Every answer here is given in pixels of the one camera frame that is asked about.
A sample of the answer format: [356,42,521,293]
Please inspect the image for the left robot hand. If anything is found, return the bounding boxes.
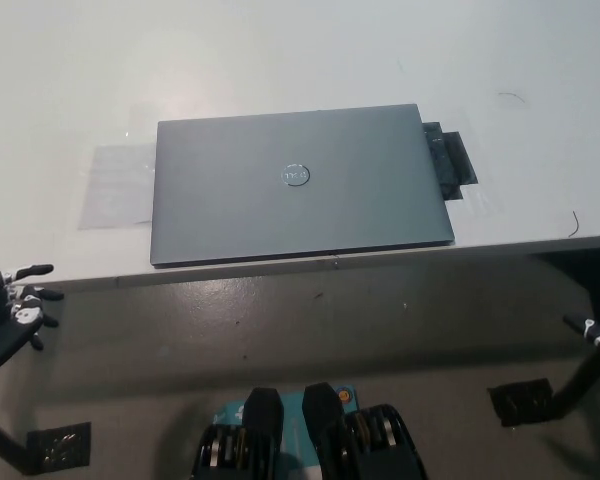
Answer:
[0,263,66,384]

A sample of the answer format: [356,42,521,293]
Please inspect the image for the dark grey Dell laptop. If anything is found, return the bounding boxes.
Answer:
[149,102,457,268]

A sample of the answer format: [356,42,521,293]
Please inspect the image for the black metal table leg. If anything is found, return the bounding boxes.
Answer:
[0,407,37,476]
[549,348,600,420]

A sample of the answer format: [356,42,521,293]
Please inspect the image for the clear plastic tape sheet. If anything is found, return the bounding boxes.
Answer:
[78,142,159,232]

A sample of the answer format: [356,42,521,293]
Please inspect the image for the matte black tape strip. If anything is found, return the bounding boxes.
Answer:
[444,130,481,186]

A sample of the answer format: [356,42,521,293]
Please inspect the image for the glossy black plastic piece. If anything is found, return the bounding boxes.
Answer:
[420,121,464,202]

